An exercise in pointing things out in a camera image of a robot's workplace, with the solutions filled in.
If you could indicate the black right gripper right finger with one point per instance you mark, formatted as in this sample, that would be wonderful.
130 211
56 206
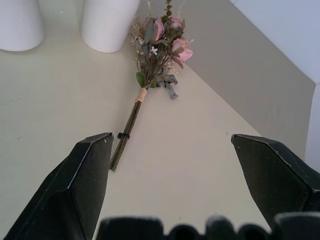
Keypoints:
272 180

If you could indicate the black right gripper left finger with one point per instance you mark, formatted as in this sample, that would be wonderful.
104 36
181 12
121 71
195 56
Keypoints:
72 190

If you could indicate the white cylindrical vase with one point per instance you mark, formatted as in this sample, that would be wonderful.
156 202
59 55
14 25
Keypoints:
108 23
18 23

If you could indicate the pink rose flower bouquet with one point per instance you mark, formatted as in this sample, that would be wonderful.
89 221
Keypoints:
152 60

